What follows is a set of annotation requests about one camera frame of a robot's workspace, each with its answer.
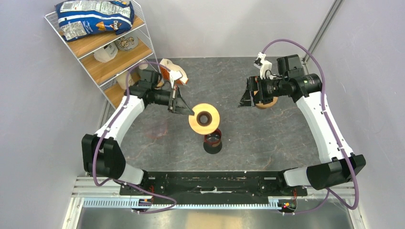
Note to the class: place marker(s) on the white plastic jug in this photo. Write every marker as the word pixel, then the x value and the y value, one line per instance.
pixel 106 53

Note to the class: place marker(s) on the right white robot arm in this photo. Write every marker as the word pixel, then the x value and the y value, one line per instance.
pixel 338 163

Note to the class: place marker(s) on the cream white bottle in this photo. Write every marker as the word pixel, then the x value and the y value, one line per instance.
pixel 132 80

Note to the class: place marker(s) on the orange white filter box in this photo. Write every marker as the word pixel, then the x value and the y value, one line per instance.
pixel 166 65

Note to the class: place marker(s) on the grey green bottle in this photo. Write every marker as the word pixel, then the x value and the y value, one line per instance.
pixel 143 65

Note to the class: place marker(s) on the white wire wooden shelf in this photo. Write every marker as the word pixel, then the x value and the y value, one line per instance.
pixel 104 74

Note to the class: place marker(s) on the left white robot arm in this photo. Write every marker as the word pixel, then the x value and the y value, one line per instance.
pixel 102 155

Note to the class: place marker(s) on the blue Doritos chip bag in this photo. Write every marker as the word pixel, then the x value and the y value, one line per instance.
pixel 81 18

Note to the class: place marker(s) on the red black dripper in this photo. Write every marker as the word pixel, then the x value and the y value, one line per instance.
pixel 213 142

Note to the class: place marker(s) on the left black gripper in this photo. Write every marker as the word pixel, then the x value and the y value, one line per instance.
pixel 177 105

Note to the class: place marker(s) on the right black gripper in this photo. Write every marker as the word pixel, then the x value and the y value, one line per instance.
pixel 249 98

